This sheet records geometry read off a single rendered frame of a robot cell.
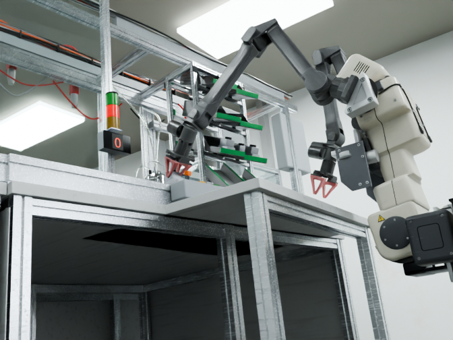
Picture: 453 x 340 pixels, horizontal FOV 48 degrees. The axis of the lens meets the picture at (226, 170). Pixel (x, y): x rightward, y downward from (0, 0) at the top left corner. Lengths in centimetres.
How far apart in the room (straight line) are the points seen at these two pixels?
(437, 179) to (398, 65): 126
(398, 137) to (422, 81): 372
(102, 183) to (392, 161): 94
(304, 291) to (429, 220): 99
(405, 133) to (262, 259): 71
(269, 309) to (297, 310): 114
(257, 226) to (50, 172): 56
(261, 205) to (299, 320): 117
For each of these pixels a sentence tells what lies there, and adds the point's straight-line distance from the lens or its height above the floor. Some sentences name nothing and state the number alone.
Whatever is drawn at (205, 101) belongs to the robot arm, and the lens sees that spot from 193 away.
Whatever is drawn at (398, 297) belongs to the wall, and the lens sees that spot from 515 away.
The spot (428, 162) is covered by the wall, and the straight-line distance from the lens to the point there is 522.
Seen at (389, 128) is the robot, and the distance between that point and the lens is 179.
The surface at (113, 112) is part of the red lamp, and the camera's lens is 199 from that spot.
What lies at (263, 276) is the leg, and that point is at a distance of 132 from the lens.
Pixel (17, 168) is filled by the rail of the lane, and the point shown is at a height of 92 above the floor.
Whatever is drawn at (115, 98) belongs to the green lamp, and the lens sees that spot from 202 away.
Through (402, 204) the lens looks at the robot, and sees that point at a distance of 169.
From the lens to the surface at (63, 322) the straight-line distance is 331.
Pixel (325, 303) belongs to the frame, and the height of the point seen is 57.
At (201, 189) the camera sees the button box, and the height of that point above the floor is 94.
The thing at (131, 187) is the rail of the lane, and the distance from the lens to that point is 156.
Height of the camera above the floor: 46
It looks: 19 degrees up
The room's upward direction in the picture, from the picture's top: 6 degrees counter-clockwise
